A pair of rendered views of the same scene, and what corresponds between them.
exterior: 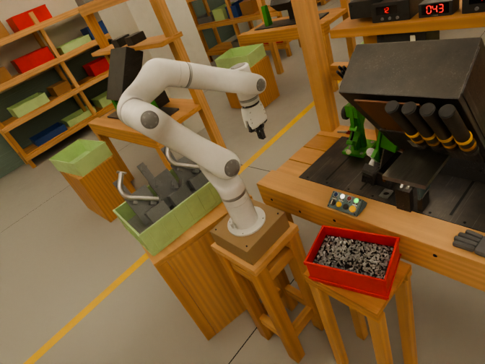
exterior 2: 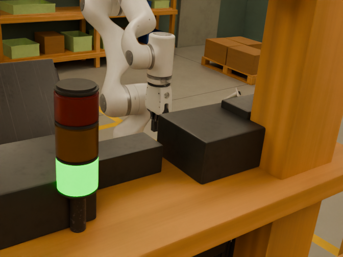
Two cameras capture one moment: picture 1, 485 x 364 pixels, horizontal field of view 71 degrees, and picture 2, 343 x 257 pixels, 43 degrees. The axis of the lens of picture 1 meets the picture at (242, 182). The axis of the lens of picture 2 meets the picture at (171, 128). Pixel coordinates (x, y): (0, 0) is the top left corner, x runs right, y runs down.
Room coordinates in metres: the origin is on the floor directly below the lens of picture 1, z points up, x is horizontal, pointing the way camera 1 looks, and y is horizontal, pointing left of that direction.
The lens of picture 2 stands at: (1.25, -1.54, 1.89)
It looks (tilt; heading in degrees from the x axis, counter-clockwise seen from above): 23 degrees down; 83
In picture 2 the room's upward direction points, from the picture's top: 5 degrees clockwise
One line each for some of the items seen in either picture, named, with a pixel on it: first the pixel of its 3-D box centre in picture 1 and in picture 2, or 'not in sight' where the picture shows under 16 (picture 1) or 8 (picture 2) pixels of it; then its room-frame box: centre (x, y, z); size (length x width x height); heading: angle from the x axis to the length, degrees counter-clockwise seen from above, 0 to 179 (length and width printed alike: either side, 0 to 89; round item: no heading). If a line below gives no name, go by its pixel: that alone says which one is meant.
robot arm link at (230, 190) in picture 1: (219, 170); (135, 112); (1.29, 0.07, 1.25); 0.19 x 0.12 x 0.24; 25
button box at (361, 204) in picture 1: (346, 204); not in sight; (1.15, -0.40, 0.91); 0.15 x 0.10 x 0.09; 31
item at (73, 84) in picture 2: not in sight; (76, 102); (1.19, -1.07, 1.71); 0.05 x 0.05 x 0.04
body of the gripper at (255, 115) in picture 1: (253, 113); (157, 96); (1.36, -0.16, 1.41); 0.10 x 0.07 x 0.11; 121
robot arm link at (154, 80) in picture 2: (249, 99); (159, 78); (1.36, -0.16, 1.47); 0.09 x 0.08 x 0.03; 121
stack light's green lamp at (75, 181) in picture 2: not in sight; (77, 172); (1.19, -1.07, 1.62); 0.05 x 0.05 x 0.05
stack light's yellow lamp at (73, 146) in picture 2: not in sight; (76, 138); (1.19, -1.07, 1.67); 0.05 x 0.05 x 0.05
